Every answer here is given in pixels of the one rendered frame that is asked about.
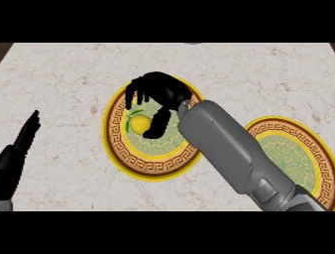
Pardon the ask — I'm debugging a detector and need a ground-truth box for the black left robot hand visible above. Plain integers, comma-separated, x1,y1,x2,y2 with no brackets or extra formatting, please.
0,109,42,203

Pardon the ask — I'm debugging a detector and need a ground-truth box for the patterned yellow-rimmed plate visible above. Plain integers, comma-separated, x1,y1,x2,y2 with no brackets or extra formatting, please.
99,74,206,183
244,115,335,212

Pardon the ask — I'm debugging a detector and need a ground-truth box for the yellow lemon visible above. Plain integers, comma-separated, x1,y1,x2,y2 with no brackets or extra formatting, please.
126,114,153,136

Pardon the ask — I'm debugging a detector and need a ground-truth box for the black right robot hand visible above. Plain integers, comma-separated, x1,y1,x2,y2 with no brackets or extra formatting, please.
123,71,194,140

